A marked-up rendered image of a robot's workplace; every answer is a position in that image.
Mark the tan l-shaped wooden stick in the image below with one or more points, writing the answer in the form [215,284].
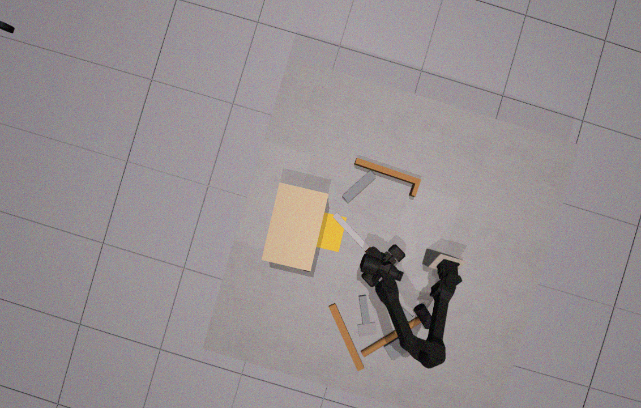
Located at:
[392,173]

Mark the brown cylinder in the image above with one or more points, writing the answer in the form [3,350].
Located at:
[356,237]

